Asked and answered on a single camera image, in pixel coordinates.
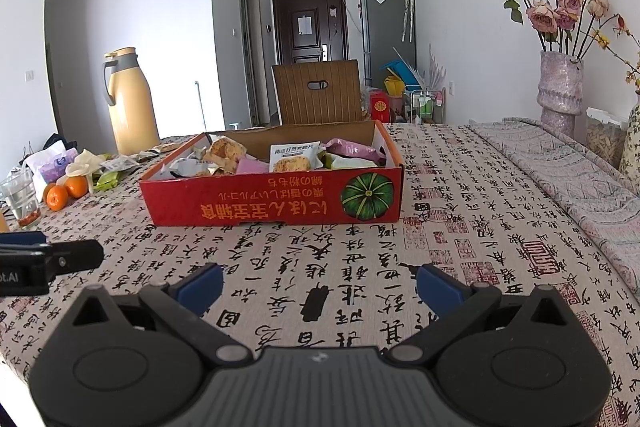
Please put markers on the black jacket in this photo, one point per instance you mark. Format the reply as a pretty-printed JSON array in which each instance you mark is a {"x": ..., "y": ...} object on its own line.
[{"x": 57, "y": 143}]

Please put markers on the grey quilted blanket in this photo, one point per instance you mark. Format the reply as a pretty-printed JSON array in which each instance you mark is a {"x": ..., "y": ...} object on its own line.
[{"x": 575, "y": 177}]

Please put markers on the purple tissue pack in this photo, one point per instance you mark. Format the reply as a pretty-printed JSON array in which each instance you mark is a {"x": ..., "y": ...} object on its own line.
[{"x": 55, "y": 167}]

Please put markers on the clear cookie snack packet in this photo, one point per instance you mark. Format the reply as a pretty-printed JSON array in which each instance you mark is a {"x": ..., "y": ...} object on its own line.
[{"x": 149, "y": 154}]

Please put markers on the yellow thermos jug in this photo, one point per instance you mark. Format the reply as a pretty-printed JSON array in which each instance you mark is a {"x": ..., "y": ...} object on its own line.
[{"x": 132, "y": 107}]

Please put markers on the pink textured vase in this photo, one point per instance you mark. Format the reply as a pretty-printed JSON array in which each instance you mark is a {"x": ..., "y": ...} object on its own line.
[{"x": 560, "y": 92}]

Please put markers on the white plastic bag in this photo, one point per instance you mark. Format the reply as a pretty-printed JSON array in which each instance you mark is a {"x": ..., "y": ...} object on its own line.
[{"x": 85, "y": 164}]

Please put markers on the glass cup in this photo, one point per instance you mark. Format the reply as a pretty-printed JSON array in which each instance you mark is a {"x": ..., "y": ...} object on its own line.
[{"x": 20, "y": 199}]

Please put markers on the wooden chair back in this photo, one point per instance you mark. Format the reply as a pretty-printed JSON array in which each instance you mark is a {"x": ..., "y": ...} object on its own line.
[{"x": 315, "y": 102}]

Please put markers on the floral white vase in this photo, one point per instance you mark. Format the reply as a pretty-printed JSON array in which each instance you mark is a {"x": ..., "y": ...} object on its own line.
[{"x": 631, "y": 142}]

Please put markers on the cookie picture snack packet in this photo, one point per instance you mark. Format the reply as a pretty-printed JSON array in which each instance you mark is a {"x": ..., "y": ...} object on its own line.
[{"x": 225, "y": 154}]

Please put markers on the blue plastic dustpan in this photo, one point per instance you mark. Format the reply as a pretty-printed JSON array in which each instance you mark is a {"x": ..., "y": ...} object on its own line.
[{"x": 397, "y": 71}]

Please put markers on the orange fruit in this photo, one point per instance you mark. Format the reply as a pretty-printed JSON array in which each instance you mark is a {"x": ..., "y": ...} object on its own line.
[
  {"x": 56, "y": 198},
  {"x": 77, "y": 187}
]

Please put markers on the red gift box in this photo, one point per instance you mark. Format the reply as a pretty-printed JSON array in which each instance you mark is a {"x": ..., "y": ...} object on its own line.
[{"x": 381, "y": 107}]

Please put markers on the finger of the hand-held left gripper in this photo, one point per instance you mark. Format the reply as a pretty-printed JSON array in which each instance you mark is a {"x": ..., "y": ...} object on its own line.
[
  {"x": 22, "y": 239},
  {"x": 77, "y": 254}
]

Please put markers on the silver snack packet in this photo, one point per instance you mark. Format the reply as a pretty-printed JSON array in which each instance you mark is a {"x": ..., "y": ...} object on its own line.
[{"x": 192, "y": 167}]

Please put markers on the green snack packet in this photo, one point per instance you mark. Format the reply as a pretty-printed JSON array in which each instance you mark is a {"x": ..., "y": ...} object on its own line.
[{"x": 109, "y": 180}]

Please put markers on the white oat cookie packet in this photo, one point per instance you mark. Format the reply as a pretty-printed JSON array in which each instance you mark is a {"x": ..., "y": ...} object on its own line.
[{"x": 295, "y": 157}]

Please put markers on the metal storage rack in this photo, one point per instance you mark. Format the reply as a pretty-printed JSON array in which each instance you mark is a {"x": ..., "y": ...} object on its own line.
[{"x": 425, "y": 104}]

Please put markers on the clear cereal jar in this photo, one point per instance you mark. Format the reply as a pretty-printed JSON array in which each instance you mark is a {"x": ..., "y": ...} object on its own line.
[{"x": 605, "y": 139}]

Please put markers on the yellow bag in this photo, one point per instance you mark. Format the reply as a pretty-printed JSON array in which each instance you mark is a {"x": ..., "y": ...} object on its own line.
[{"x": 392, "y": 86}]

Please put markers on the grey refrigerator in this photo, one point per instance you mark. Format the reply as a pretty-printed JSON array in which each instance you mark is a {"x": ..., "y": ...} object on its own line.
[{"x": 387, "y": 37}]

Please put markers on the white umbrella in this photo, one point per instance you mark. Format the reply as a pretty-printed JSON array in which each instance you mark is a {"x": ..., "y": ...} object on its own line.
[{"x": 408, "y": 9}]

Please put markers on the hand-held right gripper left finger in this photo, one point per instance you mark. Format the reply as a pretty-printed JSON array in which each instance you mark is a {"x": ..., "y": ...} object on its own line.
[{"x": 200, "y": 289}]

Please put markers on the white grey snack packet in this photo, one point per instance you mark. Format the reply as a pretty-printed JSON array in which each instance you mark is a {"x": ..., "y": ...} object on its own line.
[{"x": 120, "y": 164}]

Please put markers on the red cardboard box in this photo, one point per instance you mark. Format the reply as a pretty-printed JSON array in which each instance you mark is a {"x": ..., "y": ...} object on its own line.
[{"x": 250, "y": 202}]

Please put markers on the dark entrance door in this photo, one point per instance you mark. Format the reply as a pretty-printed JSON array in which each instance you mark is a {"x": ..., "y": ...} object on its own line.
[{"x": 310, "y": 37}]

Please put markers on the yellow flower twigs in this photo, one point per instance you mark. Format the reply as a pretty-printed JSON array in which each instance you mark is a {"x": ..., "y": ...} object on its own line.
[{"x": 632, "y": 74}]

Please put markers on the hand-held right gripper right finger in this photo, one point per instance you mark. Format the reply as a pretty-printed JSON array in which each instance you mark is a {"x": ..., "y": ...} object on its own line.
[{"x": 436, "y": 292}]

